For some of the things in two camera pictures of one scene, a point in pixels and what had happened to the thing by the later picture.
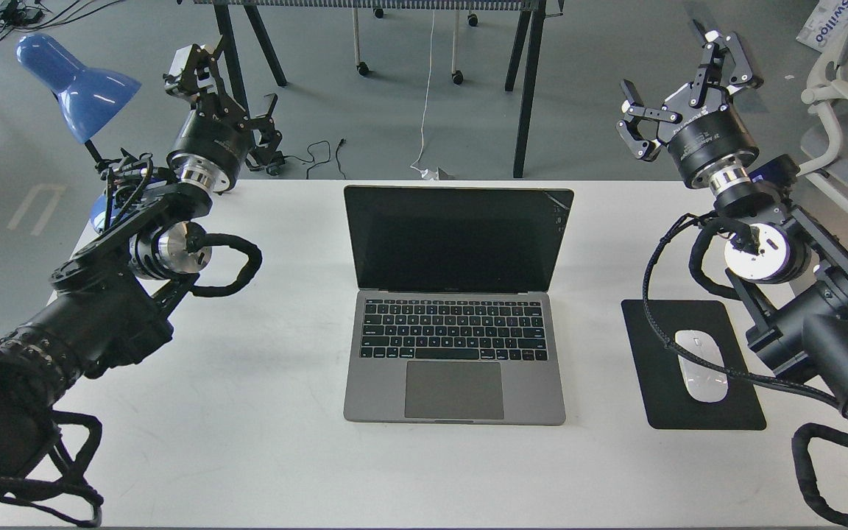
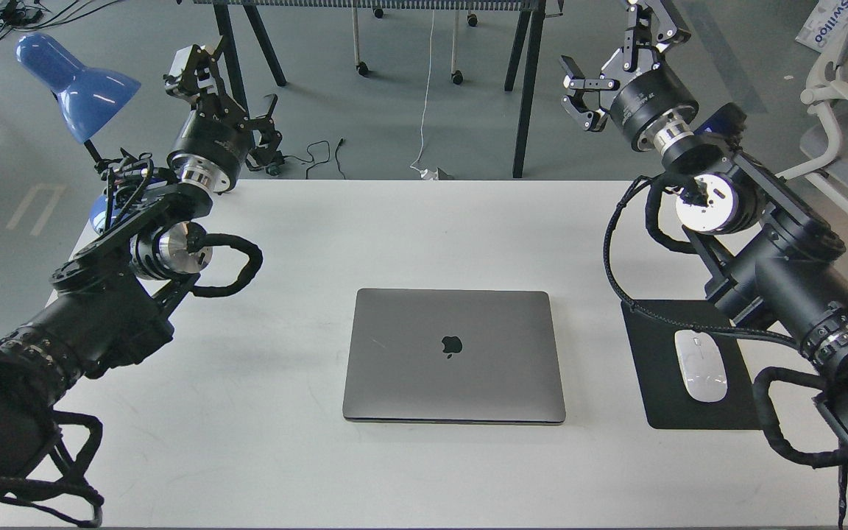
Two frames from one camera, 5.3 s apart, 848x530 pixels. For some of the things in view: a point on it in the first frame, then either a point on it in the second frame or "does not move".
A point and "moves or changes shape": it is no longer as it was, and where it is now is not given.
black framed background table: x=530 y=26 does not move
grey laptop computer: x=455 y=321 moves or changes shape
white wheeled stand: x=363 y=68 does not move
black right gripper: x=708 y=143 to x=650 y=102
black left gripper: x=216 y=140 does not move
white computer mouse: x=704 y=383 does not move
